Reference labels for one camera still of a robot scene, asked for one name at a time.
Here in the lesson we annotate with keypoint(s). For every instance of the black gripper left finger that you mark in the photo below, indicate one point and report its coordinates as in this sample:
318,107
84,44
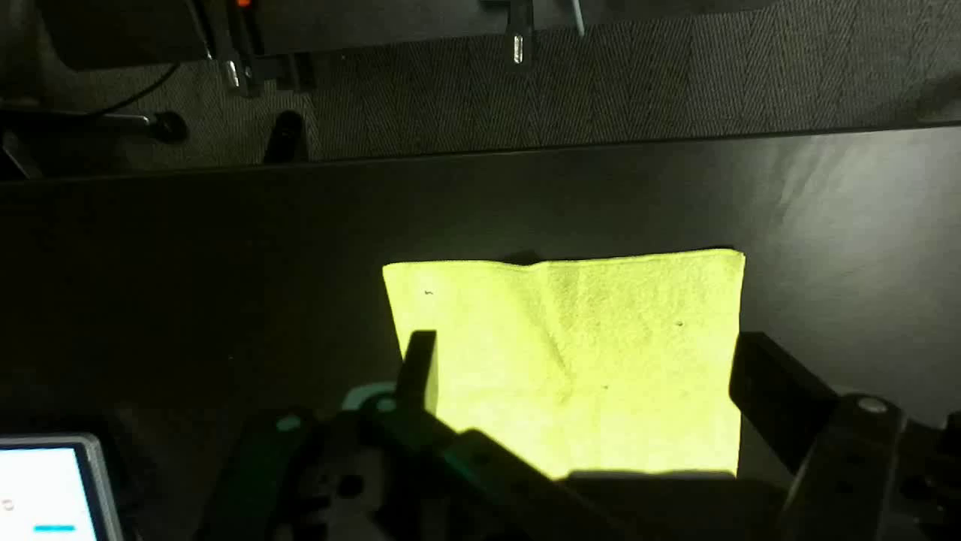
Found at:
418,364

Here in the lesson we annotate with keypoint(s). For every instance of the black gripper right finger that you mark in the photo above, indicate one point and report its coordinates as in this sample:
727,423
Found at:
786,402

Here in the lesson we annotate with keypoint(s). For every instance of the yellow towel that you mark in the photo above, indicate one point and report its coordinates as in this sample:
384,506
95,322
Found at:
602,350

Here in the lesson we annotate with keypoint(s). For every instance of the black office chair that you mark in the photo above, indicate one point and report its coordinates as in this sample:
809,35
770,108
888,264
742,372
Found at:
287,137
517,35

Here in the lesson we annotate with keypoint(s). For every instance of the tablet with lit screen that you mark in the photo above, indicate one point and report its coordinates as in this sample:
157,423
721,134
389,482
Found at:
45,490

